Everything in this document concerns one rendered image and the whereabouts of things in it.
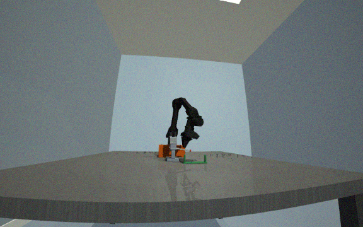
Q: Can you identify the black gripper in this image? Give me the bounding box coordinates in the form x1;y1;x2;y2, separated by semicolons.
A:
181;124;195;148

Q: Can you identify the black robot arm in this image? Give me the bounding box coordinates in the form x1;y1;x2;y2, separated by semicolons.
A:
166;97;204;145

